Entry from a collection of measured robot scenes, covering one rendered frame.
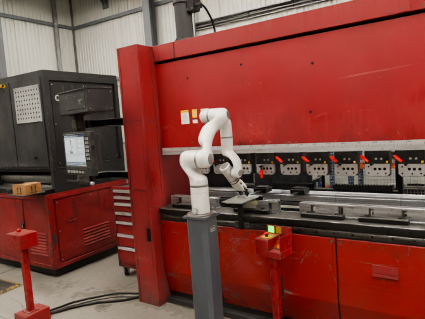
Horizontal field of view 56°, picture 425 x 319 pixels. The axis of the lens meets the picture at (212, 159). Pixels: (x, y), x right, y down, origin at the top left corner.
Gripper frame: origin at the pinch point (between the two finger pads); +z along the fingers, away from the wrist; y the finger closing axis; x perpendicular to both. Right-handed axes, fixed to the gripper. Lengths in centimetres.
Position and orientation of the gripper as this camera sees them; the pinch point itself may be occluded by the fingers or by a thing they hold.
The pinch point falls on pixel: (243, 193)
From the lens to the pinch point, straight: 310.7
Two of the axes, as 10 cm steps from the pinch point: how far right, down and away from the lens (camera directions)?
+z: 5.1, 6.9, 5.2
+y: -7.1, -0.1, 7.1
